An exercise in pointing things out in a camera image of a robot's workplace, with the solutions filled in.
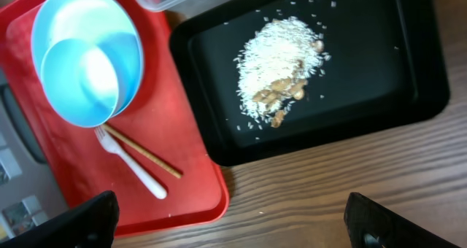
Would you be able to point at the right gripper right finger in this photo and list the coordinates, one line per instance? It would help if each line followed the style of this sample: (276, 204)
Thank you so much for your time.
(370, 224)

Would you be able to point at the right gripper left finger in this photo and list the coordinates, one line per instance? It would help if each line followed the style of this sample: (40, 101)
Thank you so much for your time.
(91, 224)

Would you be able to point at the white plastic fork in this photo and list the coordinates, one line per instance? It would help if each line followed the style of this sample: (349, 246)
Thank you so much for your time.
(111, 146)

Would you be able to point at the light blue bowl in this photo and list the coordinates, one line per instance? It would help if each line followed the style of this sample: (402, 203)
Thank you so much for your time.
(88, 83)

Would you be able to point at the rice and nut scraps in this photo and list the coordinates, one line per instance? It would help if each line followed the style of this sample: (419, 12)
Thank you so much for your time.
(320, 65)

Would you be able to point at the grey dishwasher rack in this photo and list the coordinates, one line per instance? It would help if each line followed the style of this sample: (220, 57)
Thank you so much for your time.
(30, 195)

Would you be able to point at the wooden chopstick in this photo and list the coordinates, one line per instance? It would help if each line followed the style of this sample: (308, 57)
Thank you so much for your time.
(164, 165)

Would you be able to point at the red plastic tray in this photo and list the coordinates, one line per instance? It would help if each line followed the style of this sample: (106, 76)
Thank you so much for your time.
(159, 119)

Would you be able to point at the black plastic tray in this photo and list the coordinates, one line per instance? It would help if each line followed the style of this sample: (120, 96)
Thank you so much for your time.
(202, 45)

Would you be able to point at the light blue plate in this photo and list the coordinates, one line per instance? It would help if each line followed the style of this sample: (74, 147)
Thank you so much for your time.
(90, 20)

